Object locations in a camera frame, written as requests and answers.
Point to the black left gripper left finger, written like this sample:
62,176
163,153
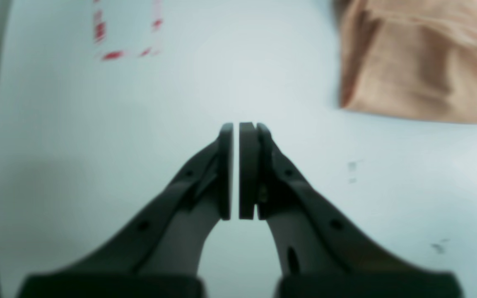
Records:
157,254

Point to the peach T-shirt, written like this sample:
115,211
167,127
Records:
412,59

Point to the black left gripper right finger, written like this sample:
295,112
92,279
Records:
322,254

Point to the red tape rectangle marking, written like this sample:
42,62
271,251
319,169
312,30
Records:
126,28

